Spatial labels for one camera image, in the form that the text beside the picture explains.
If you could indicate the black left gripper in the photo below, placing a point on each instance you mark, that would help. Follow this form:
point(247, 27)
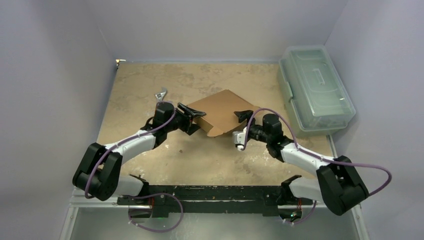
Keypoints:
point(187, 125)

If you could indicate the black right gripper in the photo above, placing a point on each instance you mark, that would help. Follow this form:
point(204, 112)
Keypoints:
point(247, 127)

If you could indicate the brown cardboard box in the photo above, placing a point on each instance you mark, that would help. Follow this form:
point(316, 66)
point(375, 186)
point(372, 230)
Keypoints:
point(219, 108)

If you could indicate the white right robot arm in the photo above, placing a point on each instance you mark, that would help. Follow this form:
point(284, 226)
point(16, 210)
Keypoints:
point(338, 184)

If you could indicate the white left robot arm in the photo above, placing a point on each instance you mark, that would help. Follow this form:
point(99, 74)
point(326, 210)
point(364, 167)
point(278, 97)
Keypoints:
point(98, 173)

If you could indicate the red adjustable wrench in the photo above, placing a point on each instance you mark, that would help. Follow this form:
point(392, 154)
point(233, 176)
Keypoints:
point(161, 95)

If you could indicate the clear plastic bin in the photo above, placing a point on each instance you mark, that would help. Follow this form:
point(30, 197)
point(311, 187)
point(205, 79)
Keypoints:
point(315, 98)

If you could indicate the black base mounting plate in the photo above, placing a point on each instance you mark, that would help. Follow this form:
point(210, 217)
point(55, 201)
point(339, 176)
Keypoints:
point(207, 199)

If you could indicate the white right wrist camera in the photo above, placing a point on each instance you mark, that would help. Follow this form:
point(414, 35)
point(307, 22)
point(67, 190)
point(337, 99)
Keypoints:
point(240, 139)

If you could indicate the aluminium frame rail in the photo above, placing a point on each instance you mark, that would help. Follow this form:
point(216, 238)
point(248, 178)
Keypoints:
point(90, 219)

